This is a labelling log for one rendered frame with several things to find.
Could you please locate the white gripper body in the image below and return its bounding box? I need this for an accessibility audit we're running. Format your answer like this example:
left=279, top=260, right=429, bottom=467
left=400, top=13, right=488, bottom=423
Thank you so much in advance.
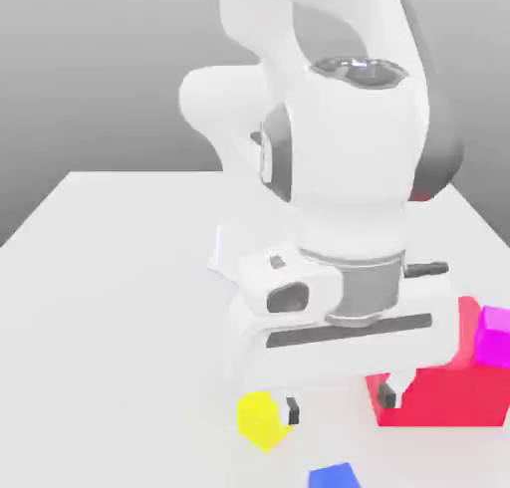
left=225, top=279, right=460, bottom=395

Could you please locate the small blue cube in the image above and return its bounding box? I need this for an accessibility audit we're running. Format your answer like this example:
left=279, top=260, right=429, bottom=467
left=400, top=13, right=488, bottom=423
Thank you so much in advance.
left=308, top=461, right=363, bottom=488

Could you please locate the small magenta cube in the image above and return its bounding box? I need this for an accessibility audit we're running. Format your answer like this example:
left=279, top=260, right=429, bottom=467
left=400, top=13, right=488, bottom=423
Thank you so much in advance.
left=472, top=305, right=510, bottom=370

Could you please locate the large red box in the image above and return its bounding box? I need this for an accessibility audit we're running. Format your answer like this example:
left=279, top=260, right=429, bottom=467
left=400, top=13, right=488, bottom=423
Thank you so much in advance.
left=365, top=295, right=510, bottom=428

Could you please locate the small yellow cube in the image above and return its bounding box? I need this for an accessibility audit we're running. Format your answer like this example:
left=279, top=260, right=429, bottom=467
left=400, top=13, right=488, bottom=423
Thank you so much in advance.
left=236, top=390, right=296, bottom=454

